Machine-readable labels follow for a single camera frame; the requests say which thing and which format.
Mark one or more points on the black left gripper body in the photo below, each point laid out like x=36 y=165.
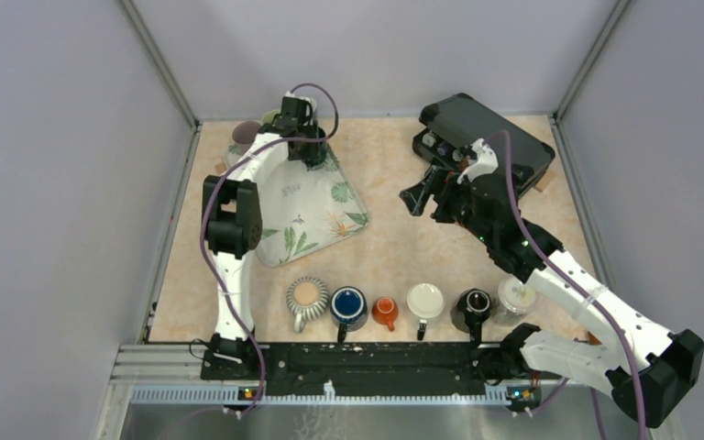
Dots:
x=308 y=129

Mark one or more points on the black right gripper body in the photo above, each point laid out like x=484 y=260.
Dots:
x=456 y=203

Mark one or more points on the light green mug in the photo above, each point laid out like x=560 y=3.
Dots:
x=270 y=116

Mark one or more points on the lilac purple mug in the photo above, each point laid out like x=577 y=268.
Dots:
x=244 y=135

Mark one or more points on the white ribbed mug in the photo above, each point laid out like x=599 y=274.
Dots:
x=425 y=303

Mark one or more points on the black mug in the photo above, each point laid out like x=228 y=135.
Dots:
x=469 y=313

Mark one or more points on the dark green mug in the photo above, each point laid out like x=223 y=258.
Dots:
x=315 y=153

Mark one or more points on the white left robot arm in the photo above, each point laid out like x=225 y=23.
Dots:
x=232 y=224

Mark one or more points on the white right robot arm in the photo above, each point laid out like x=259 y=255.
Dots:
x=643 y=366

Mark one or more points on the small orange mug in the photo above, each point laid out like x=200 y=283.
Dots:
x=385 y=312

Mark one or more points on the navy blue mug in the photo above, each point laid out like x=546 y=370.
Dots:
x=349 y=311

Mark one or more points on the striped grey white mug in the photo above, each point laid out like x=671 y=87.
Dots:
x=307 y=299

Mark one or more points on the wooden block behind case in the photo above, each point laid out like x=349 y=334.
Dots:
x=544 y=182

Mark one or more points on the black poker chip case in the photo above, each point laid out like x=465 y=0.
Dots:
x=451 y=125

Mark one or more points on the white floral tray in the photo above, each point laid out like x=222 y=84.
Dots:
x=306 y=210

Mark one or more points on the clear floral glass jar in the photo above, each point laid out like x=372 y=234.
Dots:
x=513 y=301

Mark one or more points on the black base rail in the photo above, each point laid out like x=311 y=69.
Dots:
x=394 y=369

